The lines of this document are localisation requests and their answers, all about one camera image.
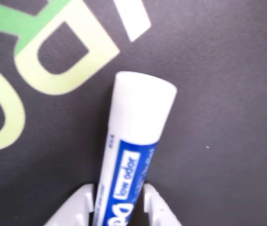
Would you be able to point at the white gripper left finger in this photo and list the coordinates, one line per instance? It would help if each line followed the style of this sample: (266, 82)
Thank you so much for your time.
(74, 209)

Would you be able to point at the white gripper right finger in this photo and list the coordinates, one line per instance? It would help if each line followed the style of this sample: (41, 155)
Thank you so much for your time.
(157, 209)

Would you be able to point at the blue Expo marker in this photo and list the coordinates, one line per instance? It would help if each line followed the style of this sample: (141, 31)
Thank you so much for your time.
(133, 131)

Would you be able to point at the dark grey WOWROBO mat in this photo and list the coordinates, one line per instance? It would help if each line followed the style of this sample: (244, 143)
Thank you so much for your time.
(206, 94)

